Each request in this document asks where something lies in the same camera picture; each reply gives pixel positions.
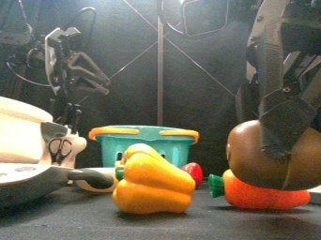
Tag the brown toy kiwi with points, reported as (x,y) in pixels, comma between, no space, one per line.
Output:
(246,156)

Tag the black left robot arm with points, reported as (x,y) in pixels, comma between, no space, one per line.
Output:
(19,28)

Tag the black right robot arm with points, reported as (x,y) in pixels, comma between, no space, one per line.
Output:
(247,103)

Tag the black utensil in holder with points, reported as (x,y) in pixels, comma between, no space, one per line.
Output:
(71,115)

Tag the white holder with scissors print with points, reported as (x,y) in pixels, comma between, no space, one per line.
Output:
(63,150)

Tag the white pot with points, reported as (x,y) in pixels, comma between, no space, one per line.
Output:
(19,137)

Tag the orange toy carrot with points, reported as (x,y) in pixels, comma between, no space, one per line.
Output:
(258,195)

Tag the flat white object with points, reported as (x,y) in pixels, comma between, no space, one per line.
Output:
(316,195)

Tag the red toy fruit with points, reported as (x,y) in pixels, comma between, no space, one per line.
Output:
(194,173)

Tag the yellow toy bell pepper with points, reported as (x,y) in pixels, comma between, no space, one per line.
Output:
(154,184)

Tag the vertical metal frame pole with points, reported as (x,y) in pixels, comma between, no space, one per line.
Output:
(159,78)

